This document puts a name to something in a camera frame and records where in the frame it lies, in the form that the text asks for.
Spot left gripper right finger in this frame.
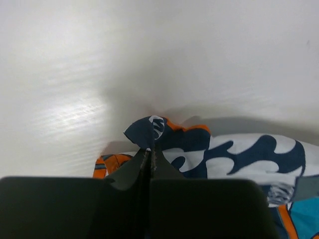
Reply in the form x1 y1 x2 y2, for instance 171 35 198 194
149 147 279 239

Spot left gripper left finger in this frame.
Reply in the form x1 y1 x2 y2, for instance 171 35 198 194
0 150 150 239

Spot colourful patterned shorts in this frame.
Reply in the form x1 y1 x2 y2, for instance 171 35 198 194
93 116 319 239

